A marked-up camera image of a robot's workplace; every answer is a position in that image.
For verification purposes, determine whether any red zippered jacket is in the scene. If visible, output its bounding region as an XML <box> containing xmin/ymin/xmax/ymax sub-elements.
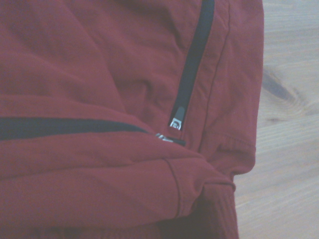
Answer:
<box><xmin>0</xmin><ymin>0</ymin><xmax>265</xmax><ymax>239</ymax></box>

